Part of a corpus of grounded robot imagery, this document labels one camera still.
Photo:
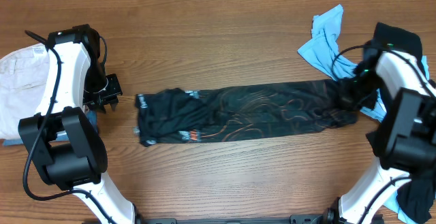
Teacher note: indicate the beige folded trousers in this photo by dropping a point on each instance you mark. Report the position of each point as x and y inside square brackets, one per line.
[28, 77]

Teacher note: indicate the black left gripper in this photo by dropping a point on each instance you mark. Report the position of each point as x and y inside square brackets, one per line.
[97, 103]

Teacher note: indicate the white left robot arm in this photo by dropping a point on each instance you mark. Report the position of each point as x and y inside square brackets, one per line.
[66, 155]

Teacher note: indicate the black printed cycling jersey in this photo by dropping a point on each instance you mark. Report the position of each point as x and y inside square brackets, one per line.
[175, 116]

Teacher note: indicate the plain black garment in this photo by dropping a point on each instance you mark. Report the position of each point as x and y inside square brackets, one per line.
[416, 196]

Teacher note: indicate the light blue shirt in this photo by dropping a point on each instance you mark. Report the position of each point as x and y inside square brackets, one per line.
[320, 52]

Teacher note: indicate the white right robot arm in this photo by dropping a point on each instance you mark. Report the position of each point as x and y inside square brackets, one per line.
[404, 142]

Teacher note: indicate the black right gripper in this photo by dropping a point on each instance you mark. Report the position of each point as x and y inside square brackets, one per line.
[347, 101]

